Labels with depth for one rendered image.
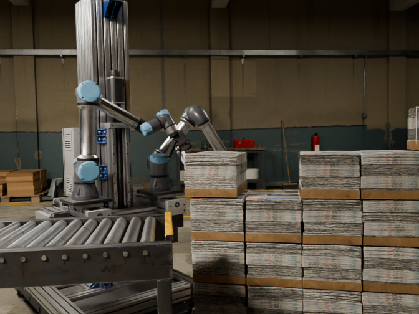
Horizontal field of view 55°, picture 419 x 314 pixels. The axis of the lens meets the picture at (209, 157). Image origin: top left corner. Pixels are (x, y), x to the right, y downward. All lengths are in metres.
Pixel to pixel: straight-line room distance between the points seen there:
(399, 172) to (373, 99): 7.81
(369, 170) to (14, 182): 6.88
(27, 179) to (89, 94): 5.93
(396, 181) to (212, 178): 0.90
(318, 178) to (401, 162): 0.39
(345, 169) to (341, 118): 7.47
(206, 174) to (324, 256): 0.73
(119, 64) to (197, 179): 0.96
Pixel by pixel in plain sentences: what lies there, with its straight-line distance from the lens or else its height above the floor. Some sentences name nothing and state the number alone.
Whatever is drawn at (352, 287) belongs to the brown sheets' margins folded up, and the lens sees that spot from 2.22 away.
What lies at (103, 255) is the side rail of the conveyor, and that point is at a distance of 1.41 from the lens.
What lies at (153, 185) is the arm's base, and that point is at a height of 0.85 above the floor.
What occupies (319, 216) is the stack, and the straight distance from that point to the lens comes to 2.12.
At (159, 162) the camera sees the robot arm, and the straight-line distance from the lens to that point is 2.57.
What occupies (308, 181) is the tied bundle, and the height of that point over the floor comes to 0.92.
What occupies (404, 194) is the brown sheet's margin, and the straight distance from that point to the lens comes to 2.16.
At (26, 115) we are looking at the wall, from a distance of 9.06.
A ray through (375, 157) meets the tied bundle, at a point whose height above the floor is 1.04.
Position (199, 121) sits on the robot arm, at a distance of 2.65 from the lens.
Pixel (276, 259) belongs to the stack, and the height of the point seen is 0.52.
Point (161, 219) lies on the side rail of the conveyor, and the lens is 1.88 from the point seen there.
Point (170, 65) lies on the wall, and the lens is 8.83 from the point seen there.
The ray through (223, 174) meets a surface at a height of 0.96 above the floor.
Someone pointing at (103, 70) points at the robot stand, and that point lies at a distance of 2.63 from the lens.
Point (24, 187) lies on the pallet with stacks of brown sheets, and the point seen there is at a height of 0.28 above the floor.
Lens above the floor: 1.16
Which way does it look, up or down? 3 degrees down
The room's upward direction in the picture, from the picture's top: 1 degrees counter-clockwise
